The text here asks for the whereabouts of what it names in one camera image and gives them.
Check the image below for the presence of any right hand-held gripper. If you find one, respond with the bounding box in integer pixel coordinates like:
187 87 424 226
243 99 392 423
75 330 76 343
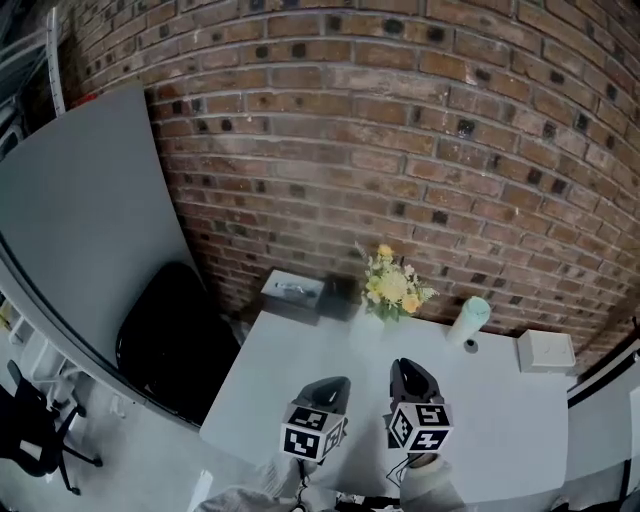
383 357 455 454

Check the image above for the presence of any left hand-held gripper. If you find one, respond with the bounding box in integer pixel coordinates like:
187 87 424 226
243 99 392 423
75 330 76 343
279 375 351 466

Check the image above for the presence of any white vase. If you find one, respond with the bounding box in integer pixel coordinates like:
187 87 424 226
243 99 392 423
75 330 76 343
348 302 387 346

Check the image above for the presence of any yellow flowers bouquet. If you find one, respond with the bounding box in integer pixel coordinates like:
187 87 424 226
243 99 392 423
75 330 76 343
354 241 440 324

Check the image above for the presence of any person's left forearm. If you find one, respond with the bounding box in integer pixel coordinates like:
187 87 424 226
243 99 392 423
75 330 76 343
194 454 311 512

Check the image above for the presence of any person's right forearm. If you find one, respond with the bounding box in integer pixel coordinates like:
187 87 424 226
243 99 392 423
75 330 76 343
399 452 469 512

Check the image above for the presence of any white desk with drawers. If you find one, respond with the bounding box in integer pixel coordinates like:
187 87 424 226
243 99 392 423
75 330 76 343
199 299 571 494

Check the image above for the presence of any pale green bottle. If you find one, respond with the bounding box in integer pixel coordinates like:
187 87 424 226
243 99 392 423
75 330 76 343
446 295 492 347

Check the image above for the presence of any black pen holder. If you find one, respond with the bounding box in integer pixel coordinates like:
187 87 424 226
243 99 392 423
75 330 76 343
317 273 362 322

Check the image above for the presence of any brown tissue box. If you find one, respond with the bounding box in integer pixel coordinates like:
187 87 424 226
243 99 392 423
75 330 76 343
259 269 326 327

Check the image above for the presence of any white rectangular box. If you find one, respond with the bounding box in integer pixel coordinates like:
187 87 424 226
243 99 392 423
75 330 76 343
517 328 576 374

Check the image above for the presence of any black bag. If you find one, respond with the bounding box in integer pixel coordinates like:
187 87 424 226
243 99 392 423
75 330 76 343
115 262 241 426

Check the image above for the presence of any white office chair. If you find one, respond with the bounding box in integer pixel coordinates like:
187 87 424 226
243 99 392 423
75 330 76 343
7 319 76 406

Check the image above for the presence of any black office chair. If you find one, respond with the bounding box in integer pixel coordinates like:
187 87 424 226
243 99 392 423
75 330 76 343
0 359 104 496

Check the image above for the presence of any grey refrigerator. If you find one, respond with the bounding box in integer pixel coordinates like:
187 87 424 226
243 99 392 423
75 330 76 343
0 79 236 436

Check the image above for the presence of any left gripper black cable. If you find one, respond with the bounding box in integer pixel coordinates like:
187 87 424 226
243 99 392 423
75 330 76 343
295 457 310 509

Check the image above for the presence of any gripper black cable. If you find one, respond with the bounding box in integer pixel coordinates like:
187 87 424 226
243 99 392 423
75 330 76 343
295 457 310 509
385 452 416 484

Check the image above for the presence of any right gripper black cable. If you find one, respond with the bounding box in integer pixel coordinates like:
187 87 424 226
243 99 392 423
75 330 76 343
385 452 416 484

